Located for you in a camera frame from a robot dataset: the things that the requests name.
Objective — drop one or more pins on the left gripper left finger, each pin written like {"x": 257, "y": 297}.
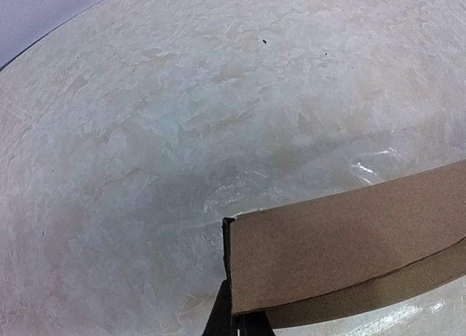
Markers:
{"x": 220, "y": 319}

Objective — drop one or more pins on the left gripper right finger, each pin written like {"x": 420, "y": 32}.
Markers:
{"x": 254, "y": 324}

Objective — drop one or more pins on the brown cardboard box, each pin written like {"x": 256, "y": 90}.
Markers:
{"x": 348, "y": 253}

